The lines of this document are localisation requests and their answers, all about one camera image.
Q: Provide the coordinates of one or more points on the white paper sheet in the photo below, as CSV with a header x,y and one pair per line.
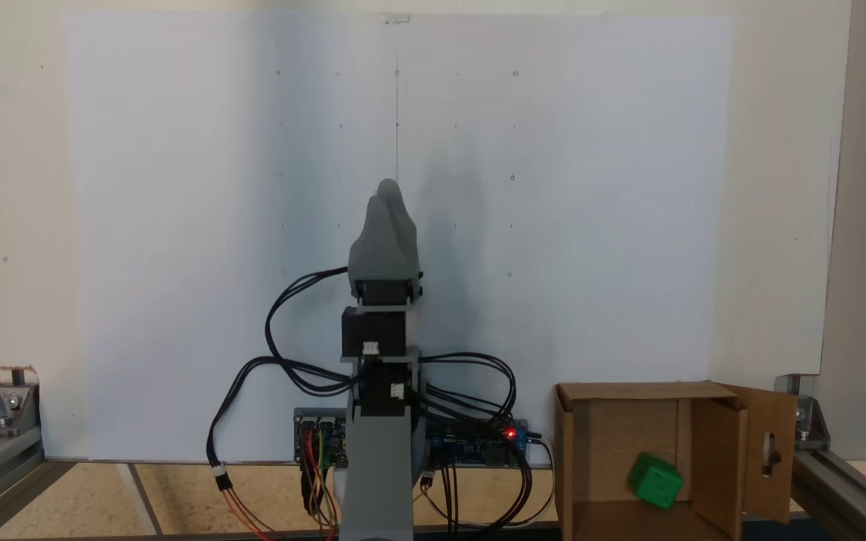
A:
x,y
177,225

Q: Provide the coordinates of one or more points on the brown cardboard box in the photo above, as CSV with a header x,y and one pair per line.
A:
x,y
606,443

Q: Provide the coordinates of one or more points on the grey metal corner bracket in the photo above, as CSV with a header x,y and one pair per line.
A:
x,y
8,409
809,424

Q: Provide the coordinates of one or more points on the clear tape piece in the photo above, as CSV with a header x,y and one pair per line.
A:
x,y
394,17

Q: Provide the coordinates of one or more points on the green dice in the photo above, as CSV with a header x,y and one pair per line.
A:
x,y
655,481

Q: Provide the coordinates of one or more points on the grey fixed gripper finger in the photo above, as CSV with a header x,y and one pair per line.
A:
x,y
384,240

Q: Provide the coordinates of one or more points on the blue circuit board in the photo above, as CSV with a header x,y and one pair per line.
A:
x,y
470,451

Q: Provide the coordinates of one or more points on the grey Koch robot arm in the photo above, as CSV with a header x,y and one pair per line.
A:
x,y
376,481

